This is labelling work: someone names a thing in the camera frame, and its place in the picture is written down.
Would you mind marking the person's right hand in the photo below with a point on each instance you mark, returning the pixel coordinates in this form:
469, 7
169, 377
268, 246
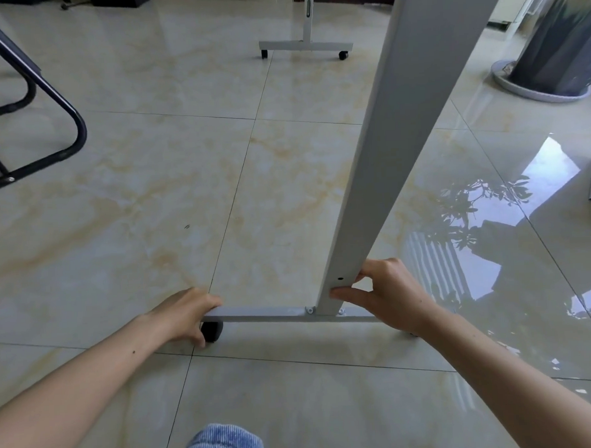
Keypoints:
395, 298

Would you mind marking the person's left hand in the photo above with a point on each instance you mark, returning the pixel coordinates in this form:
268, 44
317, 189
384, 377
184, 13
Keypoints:
180, 315

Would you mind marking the person's right thumb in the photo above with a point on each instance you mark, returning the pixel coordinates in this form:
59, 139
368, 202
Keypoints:
348, 293

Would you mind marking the person's left thumb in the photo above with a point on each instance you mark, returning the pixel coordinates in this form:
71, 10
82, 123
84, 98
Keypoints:
199, 337

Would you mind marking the grey metal stand leg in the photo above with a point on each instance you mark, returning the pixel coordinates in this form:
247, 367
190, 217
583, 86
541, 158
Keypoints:
308, 22
393, 106

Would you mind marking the person's right forearm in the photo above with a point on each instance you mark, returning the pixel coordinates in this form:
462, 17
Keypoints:
514, 383

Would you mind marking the person's left forearm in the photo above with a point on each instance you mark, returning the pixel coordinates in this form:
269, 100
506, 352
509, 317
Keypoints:
74, 389

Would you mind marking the blue denim trouser leg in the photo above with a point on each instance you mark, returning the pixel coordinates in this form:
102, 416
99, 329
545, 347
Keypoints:
226, 444

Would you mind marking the white round appliance base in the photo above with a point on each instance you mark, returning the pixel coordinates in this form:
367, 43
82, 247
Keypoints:
505, 78

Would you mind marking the white cabinet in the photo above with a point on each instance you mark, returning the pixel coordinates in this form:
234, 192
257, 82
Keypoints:
512, 3

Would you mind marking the dark cylindrical tower appliance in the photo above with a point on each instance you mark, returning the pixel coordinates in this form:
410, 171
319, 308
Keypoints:
559, 33

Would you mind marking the black box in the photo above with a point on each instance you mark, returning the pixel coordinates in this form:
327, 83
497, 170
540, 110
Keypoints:
121, 0

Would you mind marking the black metal tube frame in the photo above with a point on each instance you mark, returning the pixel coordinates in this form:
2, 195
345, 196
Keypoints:
69, 113

